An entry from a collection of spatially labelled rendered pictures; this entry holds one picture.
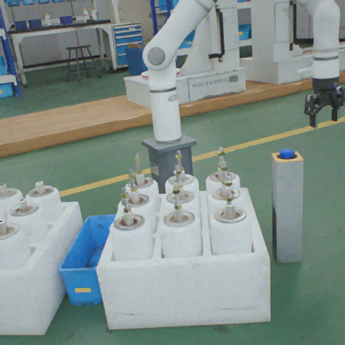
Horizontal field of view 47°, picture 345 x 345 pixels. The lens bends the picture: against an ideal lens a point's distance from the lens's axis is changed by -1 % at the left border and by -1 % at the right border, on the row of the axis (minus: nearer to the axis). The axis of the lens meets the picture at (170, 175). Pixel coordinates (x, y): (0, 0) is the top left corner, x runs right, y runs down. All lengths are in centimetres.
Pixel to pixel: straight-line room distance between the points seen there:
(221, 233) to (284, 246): 32
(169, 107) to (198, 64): 196
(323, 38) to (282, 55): 236
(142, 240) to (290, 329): 40
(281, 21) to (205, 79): 84
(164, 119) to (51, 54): 790
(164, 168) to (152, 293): 51
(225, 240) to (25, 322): 52
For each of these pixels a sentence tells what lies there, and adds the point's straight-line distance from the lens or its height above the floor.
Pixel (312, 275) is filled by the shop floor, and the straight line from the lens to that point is 118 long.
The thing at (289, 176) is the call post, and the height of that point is 27.
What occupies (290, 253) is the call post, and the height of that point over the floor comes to 3.
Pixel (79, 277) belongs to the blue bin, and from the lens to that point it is 109.
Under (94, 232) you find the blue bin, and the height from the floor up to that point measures 6.
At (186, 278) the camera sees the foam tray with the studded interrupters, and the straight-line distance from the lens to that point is 93.
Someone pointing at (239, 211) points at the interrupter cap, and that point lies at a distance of 95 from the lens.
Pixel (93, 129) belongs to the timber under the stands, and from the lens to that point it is 273.
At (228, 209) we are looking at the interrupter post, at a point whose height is 27.
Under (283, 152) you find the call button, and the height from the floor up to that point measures 33.
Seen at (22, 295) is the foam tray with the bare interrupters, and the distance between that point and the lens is 104.
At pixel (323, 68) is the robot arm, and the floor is 51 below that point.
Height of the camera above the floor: 69
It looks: 22 degrees down
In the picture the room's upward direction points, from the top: 6 degrees counter-clockwise
